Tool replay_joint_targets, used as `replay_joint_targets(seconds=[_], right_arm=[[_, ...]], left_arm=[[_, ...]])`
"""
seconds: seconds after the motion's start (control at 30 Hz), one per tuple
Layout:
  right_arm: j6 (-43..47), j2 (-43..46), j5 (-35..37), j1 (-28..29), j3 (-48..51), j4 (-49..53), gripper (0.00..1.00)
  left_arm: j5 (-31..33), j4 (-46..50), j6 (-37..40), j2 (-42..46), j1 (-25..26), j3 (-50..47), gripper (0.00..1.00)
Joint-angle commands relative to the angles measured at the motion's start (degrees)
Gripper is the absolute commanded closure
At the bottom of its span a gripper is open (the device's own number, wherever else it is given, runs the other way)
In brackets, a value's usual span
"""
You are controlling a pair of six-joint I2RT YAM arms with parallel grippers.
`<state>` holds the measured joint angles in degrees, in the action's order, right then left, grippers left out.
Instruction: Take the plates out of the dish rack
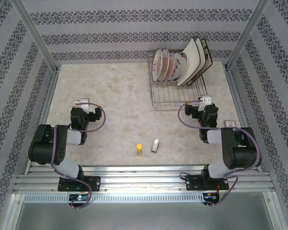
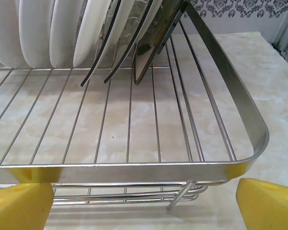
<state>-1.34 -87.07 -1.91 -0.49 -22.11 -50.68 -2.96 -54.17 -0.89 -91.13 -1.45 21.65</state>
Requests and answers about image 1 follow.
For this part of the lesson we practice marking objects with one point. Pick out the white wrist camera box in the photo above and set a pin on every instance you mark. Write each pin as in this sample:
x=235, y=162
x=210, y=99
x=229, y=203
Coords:
x=84, y=103
x=206, y=100

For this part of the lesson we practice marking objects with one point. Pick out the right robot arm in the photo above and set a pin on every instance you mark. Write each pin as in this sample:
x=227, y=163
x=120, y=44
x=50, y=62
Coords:
x=244, y=153

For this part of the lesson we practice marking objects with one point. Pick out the small white block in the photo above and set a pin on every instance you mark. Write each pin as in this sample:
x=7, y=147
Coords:
x=155, y=145

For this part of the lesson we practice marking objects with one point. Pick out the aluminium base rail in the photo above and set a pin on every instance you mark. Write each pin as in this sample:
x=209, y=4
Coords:
x=144, y=178

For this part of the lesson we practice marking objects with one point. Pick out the aluminium frame post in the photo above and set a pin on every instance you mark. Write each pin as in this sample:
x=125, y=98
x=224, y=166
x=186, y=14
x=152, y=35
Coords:
x=35, y=33
x=247, y=33

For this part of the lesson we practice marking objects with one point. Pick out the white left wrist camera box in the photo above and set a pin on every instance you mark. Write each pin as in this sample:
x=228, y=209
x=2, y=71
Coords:
x=84, y=103

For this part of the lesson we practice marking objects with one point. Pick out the small yellow bottle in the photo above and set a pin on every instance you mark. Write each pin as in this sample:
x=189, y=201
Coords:
x=139, y=148

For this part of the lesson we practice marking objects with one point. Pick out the round white patterned plate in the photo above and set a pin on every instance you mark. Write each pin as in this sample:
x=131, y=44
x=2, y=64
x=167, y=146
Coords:
x=156, y=67
x=165, y=64

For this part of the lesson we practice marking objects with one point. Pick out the grey metal panel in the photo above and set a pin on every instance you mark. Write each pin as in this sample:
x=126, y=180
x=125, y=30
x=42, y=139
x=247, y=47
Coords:
x=144, y=215

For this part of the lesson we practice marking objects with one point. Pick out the round plate teal maroon rim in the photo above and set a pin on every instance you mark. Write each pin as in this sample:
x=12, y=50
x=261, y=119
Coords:
x=184, y=62

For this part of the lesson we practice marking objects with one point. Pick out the small printed card box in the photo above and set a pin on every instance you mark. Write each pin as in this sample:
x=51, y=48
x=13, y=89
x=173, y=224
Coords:
x=230, y=123

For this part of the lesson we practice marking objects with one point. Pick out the small circuit board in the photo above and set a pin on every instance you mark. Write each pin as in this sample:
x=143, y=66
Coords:
x=79, y=198
x=210, y=197

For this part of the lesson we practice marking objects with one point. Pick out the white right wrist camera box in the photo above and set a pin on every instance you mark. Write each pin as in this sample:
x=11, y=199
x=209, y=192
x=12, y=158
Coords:
x=206, y=100

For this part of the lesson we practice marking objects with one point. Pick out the aluminium side rail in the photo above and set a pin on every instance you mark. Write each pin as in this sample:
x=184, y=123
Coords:
x=49, y=95
x=236, y=95

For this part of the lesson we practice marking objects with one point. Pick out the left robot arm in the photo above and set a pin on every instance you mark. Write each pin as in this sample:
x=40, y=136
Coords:
x=45, y=143

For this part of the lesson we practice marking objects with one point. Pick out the square flower print plate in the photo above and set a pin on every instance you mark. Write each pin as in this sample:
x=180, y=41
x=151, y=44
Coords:
x=207, y=60

